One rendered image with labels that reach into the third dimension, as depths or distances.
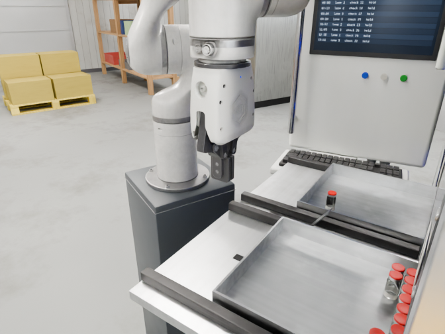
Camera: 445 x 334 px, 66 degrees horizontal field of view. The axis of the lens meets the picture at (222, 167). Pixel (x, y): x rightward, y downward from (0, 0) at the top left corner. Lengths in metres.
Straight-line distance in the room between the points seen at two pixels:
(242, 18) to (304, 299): 0.44
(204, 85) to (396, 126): 1.00
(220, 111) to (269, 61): 4.60
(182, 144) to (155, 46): 0.26
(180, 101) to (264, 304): 0.54
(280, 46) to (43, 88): 3.33
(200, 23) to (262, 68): 4.54
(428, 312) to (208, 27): 0.36
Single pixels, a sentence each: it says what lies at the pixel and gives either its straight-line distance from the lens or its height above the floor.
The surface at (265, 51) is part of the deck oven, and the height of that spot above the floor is 0.79.
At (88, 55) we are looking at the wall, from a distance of 8.53.
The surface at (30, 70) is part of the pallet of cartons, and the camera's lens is 5.78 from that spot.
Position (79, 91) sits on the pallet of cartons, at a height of 0.21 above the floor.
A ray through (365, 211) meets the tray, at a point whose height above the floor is 0.88.
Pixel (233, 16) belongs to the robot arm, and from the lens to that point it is 0.43.
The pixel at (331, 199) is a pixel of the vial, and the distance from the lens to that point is 0.85.
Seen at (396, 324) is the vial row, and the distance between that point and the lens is 0.57.
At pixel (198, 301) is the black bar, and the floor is 0.90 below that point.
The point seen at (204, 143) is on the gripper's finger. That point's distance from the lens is 0.46.
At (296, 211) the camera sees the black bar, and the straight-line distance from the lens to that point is 0.81.
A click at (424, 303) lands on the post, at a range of 0.34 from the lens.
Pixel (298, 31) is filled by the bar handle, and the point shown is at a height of 1.25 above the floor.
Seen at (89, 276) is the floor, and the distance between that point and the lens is 2.08.
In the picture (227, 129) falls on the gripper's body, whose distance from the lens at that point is 0.46.
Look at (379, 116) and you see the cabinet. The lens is 1.35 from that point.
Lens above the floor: 1.32
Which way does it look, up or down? 25 degrees down
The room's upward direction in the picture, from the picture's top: straight up
